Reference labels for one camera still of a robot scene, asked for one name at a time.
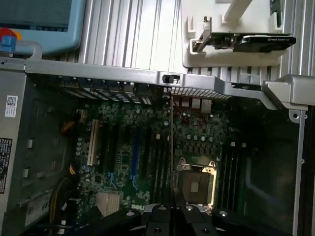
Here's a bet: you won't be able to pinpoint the black case latch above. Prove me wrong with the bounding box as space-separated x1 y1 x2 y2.
161 73 182 85

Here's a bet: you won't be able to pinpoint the silver finned heat sink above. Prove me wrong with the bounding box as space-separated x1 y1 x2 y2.
95 191 122 218

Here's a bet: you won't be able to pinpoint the silver CPU socket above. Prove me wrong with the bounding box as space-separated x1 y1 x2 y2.
176 157 219 208

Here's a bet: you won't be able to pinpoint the grey metal PC case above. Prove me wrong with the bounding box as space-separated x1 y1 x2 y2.
0 55 315 236

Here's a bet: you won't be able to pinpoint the black Nvidia graphics card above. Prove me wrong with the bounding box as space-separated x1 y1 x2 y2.
200 16 297 54

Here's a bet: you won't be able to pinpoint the RAM slot white latches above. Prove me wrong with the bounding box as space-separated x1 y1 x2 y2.
151 134 160 200
162 136 170 202
227 141 236 211
238 142 247 212

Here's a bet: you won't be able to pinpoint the large silver port block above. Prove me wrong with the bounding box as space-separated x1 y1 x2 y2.
201 98 213 113

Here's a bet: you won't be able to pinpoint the white parts rack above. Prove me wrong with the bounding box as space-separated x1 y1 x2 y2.
182 0 284 69

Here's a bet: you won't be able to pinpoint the white expansion slot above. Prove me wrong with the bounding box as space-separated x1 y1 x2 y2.
87 119 99 167

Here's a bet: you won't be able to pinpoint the yellow black wire bundle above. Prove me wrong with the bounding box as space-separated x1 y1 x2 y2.
61 118 79 135

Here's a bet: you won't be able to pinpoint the green circuit board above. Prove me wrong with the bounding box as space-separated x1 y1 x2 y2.
269 0 284 28

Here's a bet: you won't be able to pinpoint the labelled power supply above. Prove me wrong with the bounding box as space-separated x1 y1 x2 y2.
0 70 29 214

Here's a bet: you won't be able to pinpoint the white power connector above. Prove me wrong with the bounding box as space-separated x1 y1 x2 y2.
75 109 86 123

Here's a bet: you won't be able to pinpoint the RAM slot black latches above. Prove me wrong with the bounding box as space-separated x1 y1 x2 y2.
157 137 165 201
233 144 241 211
167 137 172 197
222 144 229 209

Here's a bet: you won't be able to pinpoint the red emergency stop button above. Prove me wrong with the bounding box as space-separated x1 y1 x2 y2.
0 27 22 42

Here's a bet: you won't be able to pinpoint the green Dell motherboard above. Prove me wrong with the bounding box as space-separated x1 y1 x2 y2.
73 100 247 217

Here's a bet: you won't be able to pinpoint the blue expansion slot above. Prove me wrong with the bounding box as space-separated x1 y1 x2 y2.
129 127 141 193

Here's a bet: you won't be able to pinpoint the blue grey teach pendant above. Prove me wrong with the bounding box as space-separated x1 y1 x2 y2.
0 0 87 59

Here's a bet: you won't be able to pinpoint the long black expansion slot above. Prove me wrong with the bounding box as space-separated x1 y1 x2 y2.
144 127 153 173
108 124 119 187
98 122 109 173

